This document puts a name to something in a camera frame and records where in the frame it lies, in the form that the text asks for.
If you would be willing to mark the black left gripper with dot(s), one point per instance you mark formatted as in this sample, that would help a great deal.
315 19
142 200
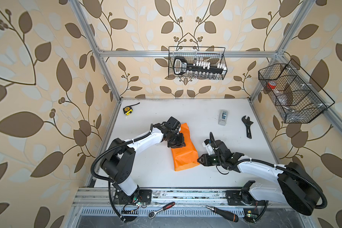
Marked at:
181 142

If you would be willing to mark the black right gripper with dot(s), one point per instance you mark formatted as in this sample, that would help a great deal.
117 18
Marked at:
205 160

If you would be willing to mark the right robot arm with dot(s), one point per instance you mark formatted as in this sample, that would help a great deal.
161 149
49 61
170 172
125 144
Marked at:
289 184

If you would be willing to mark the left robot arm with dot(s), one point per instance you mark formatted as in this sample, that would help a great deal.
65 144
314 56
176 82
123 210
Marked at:
115 164

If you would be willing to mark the black adjustable wrench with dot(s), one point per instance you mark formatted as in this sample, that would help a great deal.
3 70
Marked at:
248 123

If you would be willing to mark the yellow tape measure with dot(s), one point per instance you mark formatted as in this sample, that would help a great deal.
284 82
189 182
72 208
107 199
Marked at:
127 110

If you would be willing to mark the black orange screwdriver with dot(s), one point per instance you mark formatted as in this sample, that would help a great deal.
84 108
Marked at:
225 214

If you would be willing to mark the red capped plastic bottle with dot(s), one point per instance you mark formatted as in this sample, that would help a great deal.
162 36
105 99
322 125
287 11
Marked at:
272 86

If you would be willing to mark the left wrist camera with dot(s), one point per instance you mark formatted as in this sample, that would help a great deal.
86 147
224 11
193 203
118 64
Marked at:
173 124

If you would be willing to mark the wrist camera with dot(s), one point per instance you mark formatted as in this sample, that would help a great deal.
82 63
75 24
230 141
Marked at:
173 124
207 145

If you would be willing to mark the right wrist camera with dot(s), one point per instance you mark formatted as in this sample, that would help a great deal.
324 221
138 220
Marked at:
207 145

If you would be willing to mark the socket set rail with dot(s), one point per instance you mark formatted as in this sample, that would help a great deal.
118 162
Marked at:
180 66

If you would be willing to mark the back wire basket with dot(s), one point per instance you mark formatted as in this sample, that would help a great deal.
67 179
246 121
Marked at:
214 55

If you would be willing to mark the side wire basket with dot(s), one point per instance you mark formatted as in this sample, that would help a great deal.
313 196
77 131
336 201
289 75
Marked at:
303 98

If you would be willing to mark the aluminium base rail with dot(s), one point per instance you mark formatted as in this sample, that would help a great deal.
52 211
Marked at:
183 197

